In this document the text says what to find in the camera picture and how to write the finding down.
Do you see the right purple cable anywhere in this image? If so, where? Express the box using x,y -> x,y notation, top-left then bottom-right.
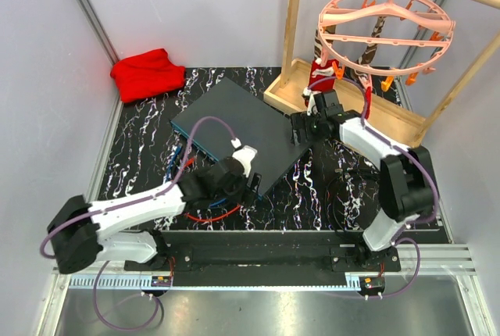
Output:
306,76 -> 441,300

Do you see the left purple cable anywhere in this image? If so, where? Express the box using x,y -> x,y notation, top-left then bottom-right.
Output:
40,116 -> 241,331

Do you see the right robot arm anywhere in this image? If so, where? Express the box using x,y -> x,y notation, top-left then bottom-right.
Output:
290,91 -> 439,271

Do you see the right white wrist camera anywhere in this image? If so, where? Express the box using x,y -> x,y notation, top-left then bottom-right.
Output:
302,88 -> 321,116

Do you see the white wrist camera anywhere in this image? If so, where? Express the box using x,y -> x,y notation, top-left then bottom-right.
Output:
232,145 -> 258,177
302,88 -> 321,116

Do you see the brown striped sock back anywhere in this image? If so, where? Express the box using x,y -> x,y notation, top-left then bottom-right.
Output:
350,16 -> 386,80

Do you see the dark blue network switch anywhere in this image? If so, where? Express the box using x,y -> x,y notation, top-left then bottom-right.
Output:
171,77 -> 312,197

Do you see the red sock left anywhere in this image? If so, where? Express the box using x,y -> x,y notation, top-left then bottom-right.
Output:
309,58 -> 338,91

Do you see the red sock right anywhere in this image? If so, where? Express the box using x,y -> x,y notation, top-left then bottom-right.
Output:
362,86 -> 372,120

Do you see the black ethernet cable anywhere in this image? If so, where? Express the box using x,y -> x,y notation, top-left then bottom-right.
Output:
325,167 -> 380,235

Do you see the brown striped sock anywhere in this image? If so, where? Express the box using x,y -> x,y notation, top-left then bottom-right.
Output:
350,16 -> 386,80
313,25 -> 336,65

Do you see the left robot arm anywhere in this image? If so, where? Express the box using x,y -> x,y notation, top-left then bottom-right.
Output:
40,146 -> 261,274

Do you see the red folded cloth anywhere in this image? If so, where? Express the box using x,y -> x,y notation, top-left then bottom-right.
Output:
110,48 -> 185,104

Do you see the blue ethernet cable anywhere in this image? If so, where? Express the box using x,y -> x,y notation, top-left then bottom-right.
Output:
166,146 -> 231,208

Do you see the wooden drying rack frame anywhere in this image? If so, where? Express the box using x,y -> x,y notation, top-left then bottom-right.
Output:
263,0 -> 499,147

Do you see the brown striped sock front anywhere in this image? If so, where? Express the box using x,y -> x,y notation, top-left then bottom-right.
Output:
313,25 -> 336,65

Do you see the red sock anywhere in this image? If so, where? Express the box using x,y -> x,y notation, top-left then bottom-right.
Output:
362,86 -> 372,120
309,58 -> 338,91

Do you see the red ethernet cable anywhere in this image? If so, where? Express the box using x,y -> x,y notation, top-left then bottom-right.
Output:
183,155 -> 243,224

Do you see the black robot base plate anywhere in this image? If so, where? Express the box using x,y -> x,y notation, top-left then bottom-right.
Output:
124,231 -> 415,290

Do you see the pink round clip hanger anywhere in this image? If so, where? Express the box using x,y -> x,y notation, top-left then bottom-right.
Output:
317,0 -> 455,86

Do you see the purple cable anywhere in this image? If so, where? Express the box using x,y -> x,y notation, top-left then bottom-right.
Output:
306,76 -> 441,300
40,116 -> 241,331

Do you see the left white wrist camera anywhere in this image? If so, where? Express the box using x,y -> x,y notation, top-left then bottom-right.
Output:
232,145 -> 258,177

